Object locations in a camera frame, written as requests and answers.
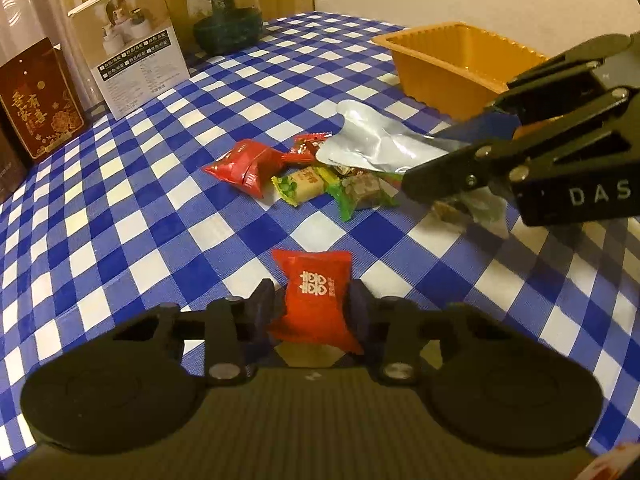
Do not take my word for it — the sheer curtain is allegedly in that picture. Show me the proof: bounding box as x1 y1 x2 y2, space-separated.
0 0 96 111

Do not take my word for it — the white cardboard product box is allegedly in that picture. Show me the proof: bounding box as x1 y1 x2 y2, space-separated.
67 0 192 121

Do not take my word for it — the dark brown canister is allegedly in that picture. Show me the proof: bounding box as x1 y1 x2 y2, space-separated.
0 125 28 203

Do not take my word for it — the red pillow candy packet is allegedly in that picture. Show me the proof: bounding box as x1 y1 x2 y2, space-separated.
267 248 365 356

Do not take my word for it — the clear green wrapped candy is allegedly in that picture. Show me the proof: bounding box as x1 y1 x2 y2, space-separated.
432 195 508 228

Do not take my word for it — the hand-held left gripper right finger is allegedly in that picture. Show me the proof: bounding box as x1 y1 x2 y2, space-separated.
347 279 482 387

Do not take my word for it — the orange plastic tray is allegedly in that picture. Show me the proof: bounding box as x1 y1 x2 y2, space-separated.
371 21 551 121

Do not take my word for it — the blue white checkered tablecloth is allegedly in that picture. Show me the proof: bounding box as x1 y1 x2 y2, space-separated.
0 10 640 466

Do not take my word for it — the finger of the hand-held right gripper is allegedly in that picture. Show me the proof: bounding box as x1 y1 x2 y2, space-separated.
401 94 640 207
435 34 640 150

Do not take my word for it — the red white packet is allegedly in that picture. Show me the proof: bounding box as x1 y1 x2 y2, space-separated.
575 440 640 480

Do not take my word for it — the green brown wrapped candy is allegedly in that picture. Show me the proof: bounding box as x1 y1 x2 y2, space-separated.
327 172 401 222

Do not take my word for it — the yellow green wrapped candy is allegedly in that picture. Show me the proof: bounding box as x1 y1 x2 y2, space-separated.
271 165 341 207

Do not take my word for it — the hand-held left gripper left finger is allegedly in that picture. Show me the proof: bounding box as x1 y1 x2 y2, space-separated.
112 278 277 387

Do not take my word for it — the dark red candy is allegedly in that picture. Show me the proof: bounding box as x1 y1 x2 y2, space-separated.
292 131 333 163

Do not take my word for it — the glass jar with green base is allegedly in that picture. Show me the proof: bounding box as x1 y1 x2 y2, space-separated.
186 0 263 56

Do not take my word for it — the red twisted candy packet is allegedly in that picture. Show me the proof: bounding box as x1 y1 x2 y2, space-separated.
202 139 303 200

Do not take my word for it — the silver foil bag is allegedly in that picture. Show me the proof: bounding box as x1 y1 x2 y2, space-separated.
316 100 473 176

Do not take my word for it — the red gold printed box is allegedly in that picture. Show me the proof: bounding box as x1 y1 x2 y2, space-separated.
0 37 87 161

